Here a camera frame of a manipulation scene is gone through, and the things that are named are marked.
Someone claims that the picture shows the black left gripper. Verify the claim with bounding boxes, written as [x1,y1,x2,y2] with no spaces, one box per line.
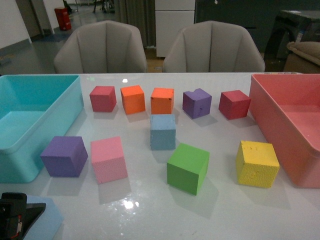
[0,192,46,240]

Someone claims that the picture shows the teal plastic bin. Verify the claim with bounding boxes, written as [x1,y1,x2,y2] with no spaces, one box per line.
[0,74,84,184]

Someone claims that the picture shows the red foam cube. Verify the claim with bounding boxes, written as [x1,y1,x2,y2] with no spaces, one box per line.
[89,86,117,113]
[218,90,251,120]

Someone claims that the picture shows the left red foam cube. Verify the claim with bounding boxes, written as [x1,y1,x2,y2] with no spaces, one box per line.
[89,86,117,113]

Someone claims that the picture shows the pink plastic bin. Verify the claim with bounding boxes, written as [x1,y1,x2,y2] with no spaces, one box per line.
[249,74,320,188]

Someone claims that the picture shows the beige cushion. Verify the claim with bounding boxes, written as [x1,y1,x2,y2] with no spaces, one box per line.
[286,41,320,65]

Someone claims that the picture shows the green foam cube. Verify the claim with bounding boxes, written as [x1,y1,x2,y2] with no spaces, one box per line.
[166,143,210,196]

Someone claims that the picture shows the orange foam cube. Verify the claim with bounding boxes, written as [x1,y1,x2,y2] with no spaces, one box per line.
[150,87,175,115]
[120,85,146,115]

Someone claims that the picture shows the notched purple foam cube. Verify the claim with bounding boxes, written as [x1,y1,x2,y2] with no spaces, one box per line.
[182,88,212,119]

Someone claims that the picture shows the left light blue foam cube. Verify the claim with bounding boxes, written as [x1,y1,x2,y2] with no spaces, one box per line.
[24,195,64,240]

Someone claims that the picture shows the pink foam cube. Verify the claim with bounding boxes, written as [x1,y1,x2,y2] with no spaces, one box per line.
[90,136,128,184]

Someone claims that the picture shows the left orange foam cube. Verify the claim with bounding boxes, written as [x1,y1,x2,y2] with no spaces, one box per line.
[120,85,146,115]

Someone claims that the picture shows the red bin in background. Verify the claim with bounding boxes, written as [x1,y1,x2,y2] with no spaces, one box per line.
[54,7,72,31]

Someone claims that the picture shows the white cabinet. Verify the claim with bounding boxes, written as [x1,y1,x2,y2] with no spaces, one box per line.
[155,0,196,58]

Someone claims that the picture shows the beige chair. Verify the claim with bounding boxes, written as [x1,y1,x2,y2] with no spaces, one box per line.
[53,20,148,74]
[163,21,265,73]

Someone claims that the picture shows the dark appliance box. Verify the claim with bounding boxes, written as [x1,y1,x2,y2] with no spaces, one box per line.
[264,10,320,60]

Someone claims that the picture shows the right beige chair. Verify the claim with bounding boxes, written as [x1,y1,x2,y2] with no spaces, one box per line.
[163,21,265,73]

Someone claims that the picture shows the right orange foam cube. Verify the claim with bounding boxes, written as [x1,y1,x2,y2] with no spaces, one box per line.
[150,87,175,115]

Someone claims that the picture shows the left beige chair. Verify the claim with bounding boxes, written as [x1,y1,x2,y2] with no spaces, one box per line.
[53,20,148,74]

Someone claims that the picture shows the front purple foam cube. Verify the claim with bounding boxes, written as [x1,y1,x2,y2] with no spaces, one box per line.
[40,136,88,178]

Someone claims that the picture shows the right red foam cube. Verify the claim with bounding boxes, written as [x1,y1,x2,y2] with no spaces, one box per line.
[218,90,251,120]

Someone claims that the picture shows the yellow foam cube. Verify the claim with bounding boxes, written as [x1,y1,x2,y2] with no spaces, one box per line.
[235,140,280,188]

